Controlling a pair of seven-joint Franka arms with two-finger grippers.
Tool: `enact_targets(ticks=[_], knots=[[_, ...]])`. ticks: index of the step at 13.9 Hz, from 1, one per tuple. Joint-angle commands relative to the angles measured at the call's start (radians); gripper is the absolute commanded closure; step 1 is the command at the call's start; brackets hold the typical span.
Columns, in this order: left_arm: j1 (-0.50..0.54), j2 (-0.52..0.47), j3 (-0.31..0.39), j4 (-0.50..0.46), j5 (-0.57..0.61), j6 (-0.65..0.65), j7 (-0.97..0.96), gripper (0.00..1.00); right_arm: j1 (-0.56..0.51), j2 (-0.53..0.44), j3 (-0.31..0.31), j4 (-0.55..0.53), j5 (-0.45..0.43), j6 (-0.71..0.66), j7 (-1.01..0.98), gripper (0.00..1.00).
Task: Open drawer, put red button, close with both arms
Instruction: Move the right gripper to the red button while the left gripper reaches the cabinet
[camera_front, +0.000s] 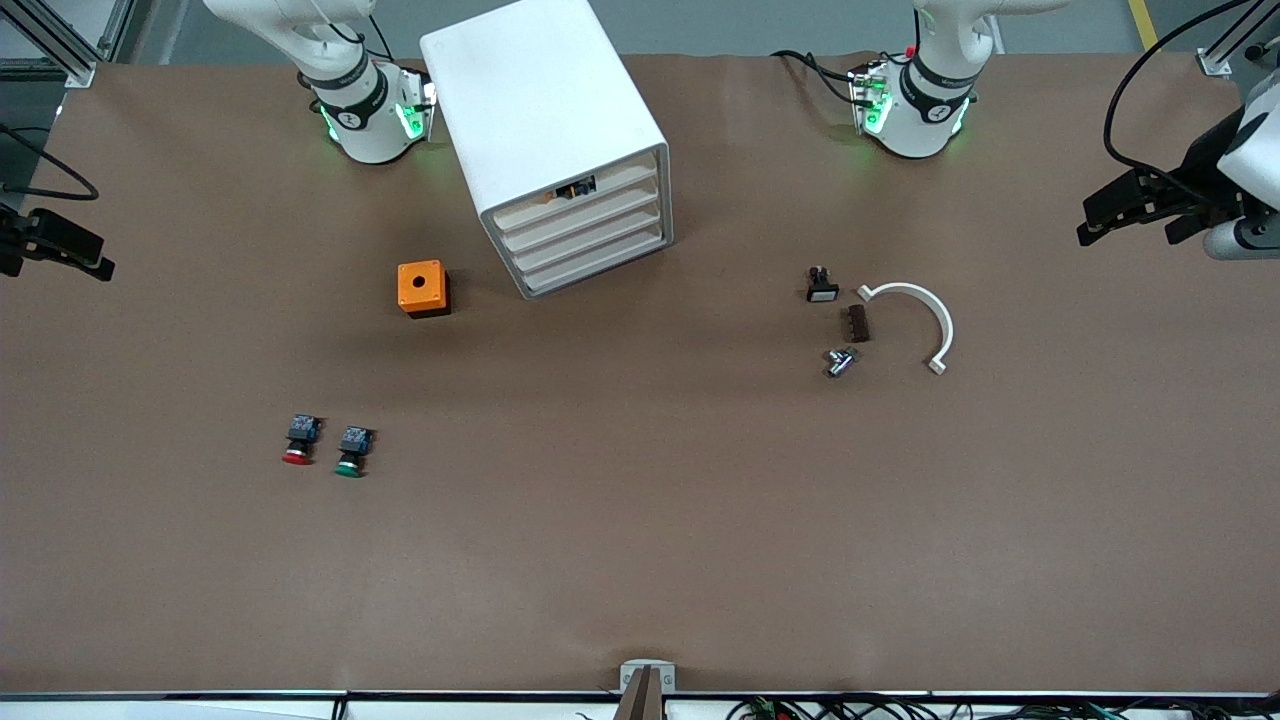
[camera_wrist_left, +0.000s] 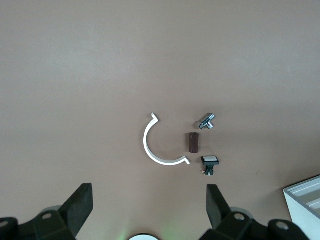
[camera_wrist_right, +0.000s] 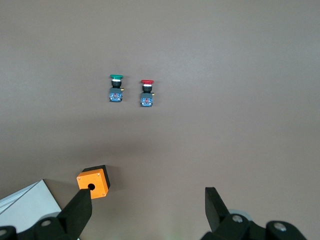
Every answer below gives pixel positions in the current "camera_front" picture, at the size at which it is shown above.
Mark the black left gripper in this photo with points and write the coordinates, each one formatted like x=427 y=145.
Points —
x=1203 y=170

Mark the red push button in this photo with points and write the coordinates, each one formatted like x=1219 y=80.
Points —
x=301 y=432

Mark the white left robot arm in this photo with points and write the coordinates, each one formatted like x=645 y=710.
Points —
x=915 y=135

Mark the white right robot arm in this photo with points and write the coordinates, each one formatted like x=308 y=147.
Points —
x=365 y=130

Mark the green push button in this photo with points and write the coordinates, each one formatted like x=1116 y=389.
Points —
x=353 y=441

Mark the white drawer cabinet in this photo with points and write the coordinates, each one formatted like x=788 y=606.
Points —
x=540 y=100

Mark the white curved plastic clip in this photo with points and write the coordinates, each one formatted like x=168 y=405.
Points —
x=948 y=330

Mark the small brown block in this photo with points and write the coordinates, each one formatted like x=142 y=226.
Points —
x=857 y=324

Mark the orange box with hole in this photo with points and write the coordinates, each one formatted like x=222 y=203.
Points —
x=408 y=296

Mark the silver metal fitting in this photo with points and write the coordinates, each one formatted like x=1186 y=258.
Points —
x=838 y=363

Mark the small black orange component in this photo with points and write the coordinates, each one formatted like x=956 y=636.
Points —
x=577 y=188

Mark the aluminium frame profile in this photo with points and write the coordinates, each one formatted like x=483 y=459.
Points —
x=1215 y=62
x=118 y=30
x=80 y=72

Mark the black switch with white face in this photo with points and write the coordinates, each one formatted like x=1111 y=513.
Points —
x=822 y=292

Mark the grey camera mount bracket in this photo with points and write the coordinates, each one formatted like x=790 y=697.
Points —
x=647 y=700

